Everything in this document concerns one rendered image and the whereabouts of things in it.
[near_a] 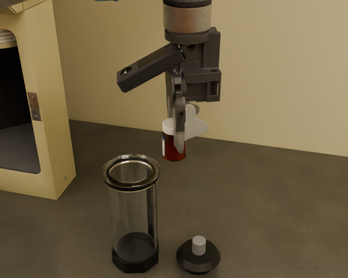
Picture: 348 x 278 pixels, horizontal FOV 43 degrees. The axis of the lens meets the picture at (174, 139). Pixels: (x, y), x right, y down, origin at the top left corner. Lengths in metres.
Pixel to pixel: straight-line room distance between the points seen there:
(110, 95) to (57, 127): 0.39
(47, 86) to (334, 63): 0.74
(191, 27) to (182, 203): 0.54
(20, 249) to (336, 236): 0.70
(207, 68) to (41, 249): 0.55
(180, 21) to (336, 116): 0.76
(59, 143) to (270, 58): 0.61
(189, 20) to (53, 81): 0.46
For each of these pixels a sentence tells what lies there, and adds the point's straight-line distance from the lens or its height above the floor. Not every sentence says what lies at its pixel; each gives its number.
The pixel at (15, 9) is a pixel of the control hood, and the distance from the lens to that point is 0.92.
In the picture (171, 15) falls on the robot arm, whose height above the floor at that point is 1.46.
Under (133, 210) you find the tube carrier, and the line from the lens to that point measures 0.83.
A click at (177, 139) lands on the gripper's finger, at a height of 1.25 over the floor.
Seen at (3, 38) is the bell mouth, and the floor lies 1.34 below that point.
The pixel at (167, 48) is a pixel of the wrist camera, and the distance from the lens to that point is 0.73.
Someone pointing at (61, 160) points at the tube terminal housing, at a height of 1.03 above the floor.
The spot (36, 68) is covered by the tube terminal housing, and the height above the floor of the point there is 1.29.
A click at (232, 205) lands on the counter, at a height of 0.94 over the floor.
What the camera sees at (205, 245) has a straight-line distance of 0.92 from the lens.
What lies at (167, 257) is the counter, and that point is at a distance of 0.97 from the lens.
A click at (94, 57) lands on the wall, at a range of 1.41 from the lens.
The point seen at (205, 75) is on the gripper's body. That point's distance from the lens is 0.72.
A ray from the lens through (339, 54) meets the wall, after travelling 1.27.
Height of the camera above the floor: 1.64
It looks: 31 degrees down
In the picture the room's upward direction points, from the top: straight up
